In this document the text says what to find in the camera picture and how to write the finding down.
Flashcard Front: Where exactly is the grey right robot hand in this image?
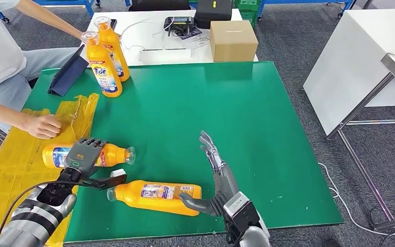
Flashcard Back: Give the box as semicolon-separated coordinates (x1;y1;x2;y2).
178;130;241;218

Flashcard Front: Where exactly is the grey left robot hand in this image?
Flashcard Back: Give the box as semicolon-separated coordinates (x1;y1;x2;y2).
64;137;108;180

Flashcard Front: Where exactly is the orange detergent bottle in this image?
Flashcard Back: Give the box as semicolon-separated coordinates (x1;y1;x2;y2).
106;180;203;217
93;16;131;83
81;30;123;98
42;143;136;170

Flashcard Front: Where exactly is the person's right hand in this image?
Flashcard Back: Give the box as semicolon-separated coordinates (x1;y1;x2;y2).
22;114;62;140

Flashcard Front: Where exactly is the yellow taped cardboard sheet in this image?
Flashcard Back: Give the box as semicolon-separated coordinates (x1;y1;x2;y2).
0;93;100;247

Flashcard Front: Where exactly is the green table mat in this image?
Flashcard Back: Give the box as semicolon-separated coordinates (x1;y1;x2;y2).
23;61;344;243

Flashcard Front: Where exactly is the tablet in blue case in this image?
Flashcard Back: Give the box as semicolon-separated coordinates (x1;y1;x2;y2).
47;44;90;97

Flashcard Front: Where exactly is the flat white box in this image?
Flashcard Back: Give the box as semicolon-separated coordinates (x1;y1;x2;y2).
138;48;192;65

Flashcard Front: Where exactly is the white desk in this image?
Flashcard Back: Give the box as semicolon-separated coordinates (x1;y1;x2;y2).
80;8;260;68

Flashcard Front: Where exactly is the brown cardboard box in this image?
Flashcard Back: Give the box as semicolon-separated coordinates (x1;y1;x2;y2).
209;20;260;63

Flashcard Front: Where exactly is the printed blue leaflet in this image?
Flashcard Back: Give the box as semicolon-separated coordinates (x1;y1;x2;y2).
177;27;204;41

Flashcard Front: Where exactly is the black handheld device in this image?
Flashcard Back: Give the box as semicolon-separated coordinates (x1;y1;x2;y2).
164;16;196;37

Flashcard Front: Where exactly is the white side table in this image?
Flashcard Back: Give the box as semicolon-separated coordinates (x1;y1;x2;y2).
302;8;395;136

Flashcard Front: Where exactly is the black hard case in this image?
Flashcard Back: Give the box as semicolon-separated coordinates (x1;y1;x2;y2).
194;0;233;30

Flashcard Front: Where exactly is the green plastic crate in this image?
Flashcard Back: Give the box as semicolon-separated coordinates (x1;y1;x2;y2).
234;0;262;27

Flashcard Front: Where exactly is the white floor cable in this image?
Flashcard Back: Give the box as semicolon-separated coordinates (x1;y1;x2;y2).
318;162;395;237

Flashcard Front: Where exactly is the thin white looped cable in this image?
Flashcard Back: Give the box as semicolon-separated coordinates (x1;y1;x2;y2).
119;32;147;52

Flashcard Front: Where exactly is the white phone charging cable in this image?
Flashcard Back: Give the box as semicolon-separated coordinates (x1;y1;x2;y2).
120;16;175;39

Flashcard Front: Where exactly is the black floor cable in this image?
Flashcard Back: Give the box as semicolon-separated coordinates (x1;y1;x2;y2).
369;204;395;236

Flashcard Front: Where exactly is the blue metal cart frame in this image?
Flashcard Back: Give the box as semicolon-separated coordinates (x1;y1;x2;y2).
259;0;356;19
0;0;101;23

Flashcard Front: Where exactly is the metal table frame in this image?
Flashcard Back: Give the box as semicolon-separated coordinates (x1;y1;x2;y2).
327;73;395;233

